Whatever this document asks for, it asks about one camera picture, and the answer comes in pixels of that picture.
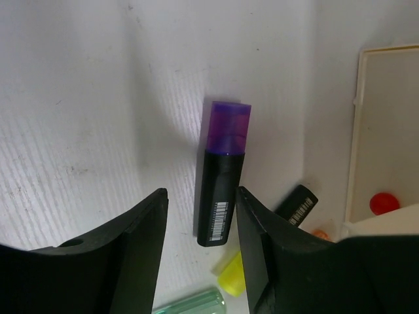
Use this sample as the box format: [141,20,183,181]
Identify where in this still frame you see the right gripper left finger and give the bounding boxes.
[1,188,168,313]

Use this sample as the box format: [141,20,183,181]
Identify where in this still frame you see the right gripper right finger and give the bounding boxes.
[236,187,418,313]

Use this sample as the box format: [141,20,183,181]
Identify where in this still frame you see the orange highlighter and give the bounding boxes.
[310,220,337,242]

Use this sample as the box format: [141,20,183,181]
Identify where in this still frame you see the yellow black highlighter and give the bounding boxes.
[217,184,318,297]

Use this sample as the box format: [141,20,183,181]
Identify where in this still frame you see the green highlighter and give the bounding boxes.
[152,287,227,314]

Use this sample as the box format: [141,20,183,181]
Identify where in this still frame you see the drawer red knob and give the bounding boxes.
[369,192,401,215]

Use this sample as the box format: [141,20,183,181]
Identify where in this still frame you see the purple black highlighter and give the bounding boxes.
[197,101,251,247]

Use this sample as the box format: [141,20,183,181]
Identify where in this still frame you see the beige wooden drawer cabinet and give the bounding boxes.
[341,45,418,237]

